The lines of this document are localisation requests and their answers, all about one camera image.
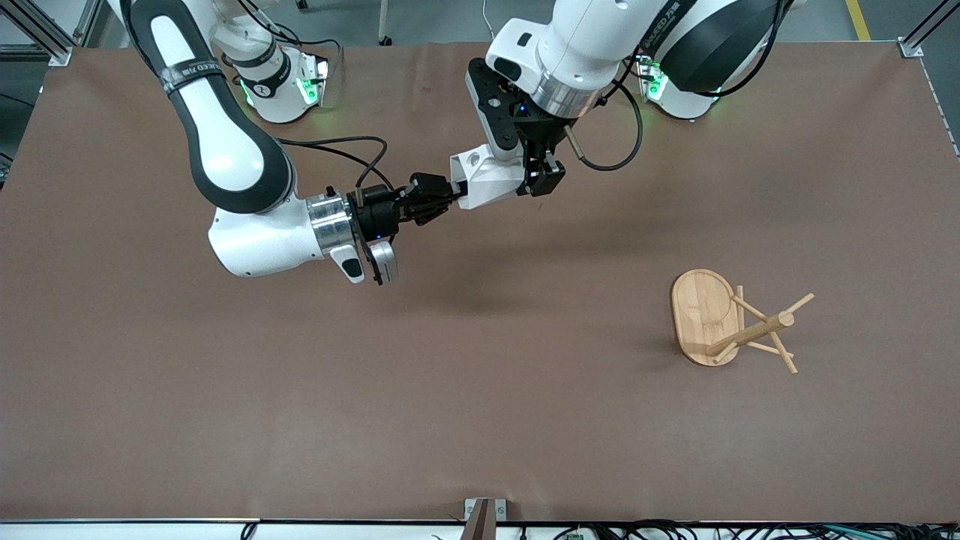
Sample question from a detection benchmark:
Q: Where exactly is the black cable bundle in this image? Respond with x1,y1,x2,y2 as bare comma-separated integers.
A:
551,520,960,540

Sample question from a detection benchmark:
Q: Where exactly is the brown paper table cover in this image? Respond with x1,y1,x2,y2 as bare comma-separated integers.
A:
0,39,960,524

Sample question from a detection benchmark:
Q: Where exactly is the black right arm base cable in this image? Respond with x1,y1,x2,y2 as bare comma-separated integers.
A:
236,0,343,76

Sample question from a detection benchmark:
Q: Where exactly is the aluminium frame extrusion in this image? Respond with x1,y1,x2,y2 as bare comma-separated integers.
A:
897,0,950,59
0,0,102,67

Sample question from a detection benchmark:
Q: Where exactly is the white faceted cup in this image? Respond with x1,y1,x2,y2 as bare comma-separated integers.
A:
449,145,527,211

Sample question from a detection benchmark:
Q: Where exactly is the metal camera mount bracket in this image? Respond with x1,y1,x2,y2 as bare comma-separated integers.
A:
459,498,509,540

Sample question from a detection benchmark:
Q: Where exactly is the wooden cup rack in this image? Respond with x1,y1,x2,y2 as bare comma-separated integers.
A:
670,268,816,374

